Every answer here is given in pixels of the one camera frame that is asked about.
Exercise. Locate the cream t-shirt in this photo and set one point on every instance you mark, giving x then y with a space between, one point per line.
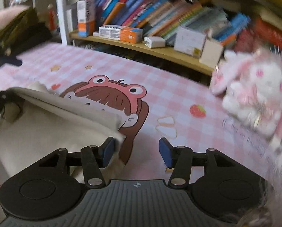
37 127

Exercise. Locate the white pink bunny plush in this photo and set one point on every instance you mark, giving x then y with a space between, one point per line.
257 87

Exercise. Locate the pink checked cartoon desk mat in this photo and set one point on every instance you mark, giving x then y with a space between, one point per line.
167 87

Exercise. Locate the white wooden bookshelf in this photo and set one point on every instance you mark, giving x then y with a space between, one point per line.
61 11

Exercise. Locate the row of colourful books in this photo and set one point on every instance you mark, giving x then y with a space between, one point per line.
155 9

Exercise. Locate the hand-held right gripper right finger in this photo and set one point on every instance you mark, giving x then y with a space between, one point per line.
165 151

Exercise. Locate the olive green garment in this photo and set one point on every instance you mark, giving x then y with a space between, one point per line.
18 28

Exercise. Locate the red bottle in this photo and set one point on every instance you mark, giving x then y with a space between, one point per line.
52 16

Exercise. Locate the white labelled box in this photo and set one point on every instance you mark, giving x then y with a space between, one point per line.
188 40

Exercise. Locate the beige pen holder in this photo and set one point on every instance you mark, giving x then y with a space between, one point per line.
212 54

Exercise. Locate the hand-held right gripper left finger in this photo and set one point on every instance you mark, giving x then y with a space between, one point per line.
109 150

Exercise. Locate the white charger block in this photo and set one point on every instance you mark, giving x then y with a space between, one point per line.
155 42

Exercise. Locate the long white orange carton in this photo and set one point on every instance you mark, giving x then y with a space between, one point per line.
122 33

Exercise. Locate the tall white orange carton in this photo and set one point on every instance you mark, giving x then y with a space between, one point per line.
85 16

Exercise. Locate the pink fluffy cloth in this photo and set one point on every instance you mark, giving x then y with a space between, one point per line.
3 16

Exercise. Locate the person's fuzzy pale sleeve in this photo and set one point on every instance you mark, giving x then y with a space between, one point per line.
278 205

